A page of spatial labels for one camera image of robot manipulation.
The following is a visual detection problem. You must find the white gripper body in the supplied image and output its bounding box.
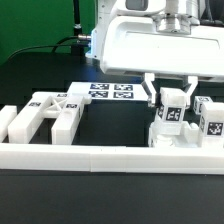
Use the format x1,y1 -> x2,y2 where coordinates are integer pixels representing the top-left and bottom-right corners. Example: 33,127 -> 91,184
100,16 -> 224,82

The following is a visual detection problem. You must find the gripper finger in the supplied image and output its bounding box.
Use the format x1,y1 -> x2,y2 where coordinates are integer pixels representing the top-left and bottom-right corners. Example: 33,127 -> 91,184
141,73 -> 157,107
183,76 -> 198,107

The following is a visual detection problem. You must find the white chair seat part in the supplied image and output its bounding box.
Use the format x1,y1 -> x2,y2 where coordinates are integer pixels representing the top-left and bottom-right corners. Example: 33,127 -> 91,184
148,121 -> 199,148

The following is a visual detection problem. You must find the white tagged cube right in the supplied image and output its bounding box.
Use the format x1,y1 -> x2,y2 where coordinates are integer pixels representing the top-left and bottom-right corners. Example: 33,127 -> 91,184
193,96 -> 212,115

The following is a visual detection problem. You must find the white tag base sheet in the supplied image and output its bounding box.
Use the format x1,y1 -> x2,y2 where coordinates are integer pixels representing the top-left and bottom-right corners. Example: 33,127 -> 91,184
68,82 -> 148,101

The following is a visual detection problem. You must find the black vertical pole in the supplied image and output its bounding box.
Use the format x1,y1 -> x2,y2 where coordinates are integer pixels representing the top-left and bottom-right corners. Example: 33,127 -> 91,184
71,0 -> 84,57

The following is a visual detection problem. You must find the white left fence bar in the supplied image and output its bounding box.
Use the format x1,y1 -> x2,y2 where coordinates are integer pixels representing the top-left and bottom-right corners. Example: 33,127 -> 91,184
0,105 -> 17,143

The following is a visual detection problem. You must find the white fence bar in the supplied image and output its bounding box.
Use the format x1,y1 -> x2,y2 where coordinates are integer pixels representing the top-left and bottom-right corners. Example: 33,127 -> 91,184
0,105 -> 17,143
0,143 -> 224,175

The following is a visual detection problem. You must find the white front fence bar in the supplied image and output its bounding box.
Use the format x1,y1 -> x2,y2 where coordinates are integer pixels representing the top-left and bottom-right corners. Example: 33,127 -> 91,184
0,143 -> 224,175

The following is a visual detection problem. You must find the black cable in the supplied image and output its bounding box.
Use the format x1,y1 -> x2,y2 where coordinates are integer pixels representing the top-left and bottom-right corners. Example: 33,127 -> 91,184
7,34 -> 92,62

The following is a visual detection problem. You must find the white chair back frame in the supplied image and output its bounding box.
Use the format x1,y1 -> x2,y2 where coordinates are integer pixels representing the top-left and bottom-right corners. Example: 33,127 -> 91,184
8,92 -> 92,145

